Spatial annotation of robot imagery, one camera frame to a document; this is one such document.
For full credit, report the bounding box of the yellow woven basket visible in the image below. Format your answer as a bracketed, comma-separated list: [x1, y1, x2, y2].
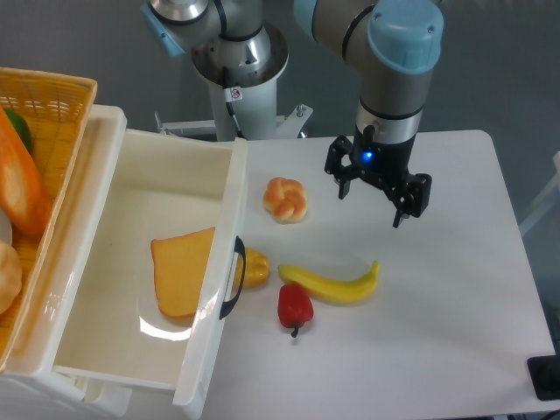
[1, 67, 97, 370]

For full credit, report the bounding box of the toast bread slice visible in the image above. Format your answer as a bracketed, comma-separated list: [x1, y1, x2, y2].
[150, 227, 215, 319]

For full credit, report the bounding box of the round bread bun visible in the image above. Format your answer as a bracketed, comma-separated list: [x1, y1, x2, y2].
[0, 241, 23, 313]

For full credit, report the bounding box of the white drawer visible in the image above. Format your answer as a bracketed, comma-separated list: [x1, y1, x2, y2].
[53, 130, 249, 419]

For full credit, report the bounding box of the orange baguette bread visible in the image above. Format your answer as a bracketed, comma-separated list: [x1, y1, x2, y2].
[1, 109, 52, 235]

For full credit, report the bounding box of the green pepper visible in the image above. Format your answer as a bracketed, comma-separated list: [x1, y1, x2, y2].
[4, 108, 32, 154]

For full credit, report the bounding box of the black device at table edge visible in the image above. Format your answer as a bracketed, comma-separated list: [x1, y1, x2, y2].
[527, 355, 559, 401]

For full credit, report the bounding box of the knotted bread roll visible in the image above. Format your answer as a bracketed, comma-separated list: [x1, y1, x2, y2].
[262, 177, 308, 224]

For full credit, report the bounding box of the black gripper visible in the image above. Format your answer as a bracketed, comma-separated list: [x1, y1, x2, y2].
[324, 126, 432, 228]

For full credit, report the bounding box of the yellow banana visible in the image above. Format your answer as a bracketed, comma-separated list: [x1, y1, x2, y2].
[277, 261, 380, 305]

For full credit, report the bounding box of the yellow bell pepper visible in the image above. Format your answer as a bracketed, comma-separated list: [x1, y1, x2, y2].
[233, 248, 270, 289]

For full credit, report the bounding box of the black top drawer handle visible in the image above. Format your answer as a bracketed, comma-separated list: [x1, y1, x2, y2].
[220, 236, 247, 319]

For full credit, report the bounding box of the red bell pepper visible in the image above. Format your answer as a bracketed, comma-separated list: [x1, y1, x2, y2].
[277, 283, 314, 338]

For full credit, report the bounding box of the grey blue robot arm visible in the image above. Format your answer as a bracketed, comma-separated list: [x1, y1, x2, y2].
[141, 1, 444, 221]

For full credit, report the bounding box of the white drawer cabinet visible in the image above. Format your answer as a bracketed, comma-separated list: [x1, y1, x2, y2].
[0, 104, 207, 420]

